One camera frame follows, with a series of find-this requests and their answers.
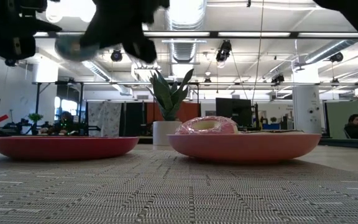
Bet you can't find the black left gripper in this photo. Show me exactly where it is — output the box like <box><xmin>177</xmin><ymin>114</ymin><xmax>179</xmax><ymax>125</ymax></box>
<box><xmin>79</xmin><ymin>0</ymin><xmax>171</xmax><ymax>64</ymax></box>

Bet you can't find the small blue frosted donut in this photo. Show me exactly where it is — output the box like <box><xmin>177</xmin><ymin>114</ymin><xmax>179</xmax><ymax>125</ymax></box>
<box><xmin>54</xmin><ymin>33</ymin><xmax>101</xmax><ymax>63</ymax></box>

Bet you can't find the large pink frosted donut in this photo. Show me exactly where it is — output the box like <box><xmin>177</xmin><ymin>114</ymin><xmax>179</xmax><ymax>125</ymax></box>
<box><xmin>173</xmin><ymin>114</ymin><xmax>240</xmax><ymax>136</ymax></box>

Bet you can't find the patterned white curtain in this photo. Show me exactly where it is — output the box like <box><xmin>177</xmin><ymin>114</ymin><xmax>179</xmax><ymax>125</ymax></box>
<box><xmin>87</xmin><ymin>101</ymin><xmax>123</xmax><ymax>138</ymax></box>

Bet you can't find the black bar with light strips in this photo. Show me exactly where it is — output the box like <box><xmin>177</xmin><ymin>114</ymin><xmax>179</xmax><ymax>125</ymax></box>
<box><xmin>32</xmin><ymin>30</ymin><xmax>358</xmax><ymax>40</ymax></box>

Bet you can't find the green plant in white pot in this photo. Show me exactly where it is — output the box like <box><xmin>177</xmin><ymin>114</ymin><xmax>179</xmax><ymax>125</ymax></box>
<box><xmin>146</xmin><ymin>68</ymin><xmax>195</xmax><ymax>147</ymax></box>

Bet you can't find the small green background plant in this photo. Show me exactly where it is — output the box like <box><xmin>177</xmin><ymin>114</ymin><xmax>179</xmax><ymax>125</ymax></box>
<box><xmin>27</xmin><ymin>112</ymin><xmax>44</xmax><ymax>124</ymax></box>

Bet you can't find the dark red round plate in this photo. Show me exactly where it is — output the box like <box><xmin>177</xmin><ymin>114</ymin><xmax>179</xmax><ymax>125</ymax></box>
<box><xmin>0</xmin><ymin>135</ymin><xmax>140</xmax><ymax>162</ymax></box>

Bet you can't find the black computer monitor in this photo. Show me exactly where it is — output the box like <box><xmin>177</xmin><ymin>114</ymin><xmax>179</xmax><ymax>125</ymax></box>
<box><xmin>215</xmin><ymin>97</ymin><xmax>254</xmax><ymax>128</ymax></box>

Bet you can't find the grey woven placemat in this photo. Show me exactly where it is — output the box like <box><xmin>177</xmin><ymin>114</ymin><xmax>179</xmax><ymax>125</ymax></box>
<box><xmin>0</xmin><ymin>150</ymin><xmax>358</xmax><ymax>224</ymax></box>

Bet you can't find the white round column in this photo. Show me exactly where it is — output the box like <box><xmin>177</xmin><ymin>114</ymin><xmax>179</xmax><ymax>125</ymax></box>
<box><xmin>291</xmin><ymin>67</ymin><xmax>323</xmax><ymax>135</ymax></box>

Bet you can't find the silver ventilation duct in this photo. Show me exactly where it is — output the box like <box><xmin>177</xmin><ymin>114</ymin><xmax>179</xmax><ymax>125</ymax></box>
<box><xmin>163</xmin><ymin>0</ymin><xmax>208</xmax><ymax>63</ymax></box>

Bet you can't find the black metal stand frame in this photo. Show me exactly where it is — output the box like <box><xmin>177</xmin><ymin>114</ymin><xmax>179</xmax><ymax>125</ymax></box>
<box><xmin>32</xmin><ymin>81</ymin><xmax>85</xmax><ymax>136</ymax></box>

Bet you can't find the green partition wall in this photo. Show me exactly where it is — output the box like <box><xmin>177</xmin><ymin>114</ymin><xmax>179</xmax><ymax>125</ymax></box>
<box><xmin>325</xmin><ymin>101</ymin><xmax>358</xmax><ymax>141</ymax></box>

